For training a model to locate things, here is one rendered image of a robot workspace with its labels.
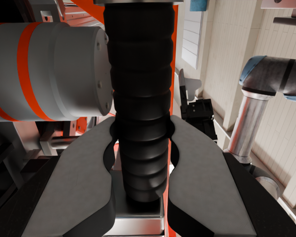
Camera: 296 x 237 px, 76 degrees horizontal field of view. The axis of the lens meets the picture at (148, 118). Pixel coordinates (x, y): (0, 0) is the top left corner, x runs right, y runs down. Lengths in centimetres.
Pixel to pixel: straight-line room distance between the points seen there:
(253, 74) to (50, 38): 67
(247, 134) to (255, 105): 11
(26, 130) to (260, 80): 71
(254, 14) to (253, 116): 497
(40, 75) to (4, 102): 6
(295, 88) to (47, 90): 72
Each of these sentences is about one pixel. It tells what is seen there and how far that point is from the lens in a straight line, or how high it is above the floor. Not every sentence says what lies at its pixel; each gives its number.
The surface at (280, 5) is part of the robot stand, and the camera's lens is 66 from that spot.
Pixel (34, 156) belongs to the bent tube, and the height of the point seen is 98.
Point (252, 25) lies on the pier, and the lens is 572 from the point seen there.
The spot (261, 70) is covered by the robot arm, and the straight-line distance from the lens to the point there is 78.
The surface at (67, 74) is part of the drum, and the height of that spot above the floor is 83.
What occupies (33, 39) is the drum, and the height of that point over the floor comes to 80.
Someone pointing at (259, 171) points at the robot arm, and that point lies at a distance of 89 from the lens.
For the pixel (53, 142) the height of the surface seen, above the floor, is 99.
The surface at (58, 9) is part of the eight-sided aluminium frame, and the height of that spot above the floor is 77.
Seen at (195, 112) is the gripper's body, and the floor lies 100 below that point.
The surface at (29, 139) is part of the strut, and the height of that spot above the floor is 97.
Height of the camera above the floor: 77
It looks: 30 degrees up
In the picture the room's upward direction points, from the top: 179 degrees clockwise
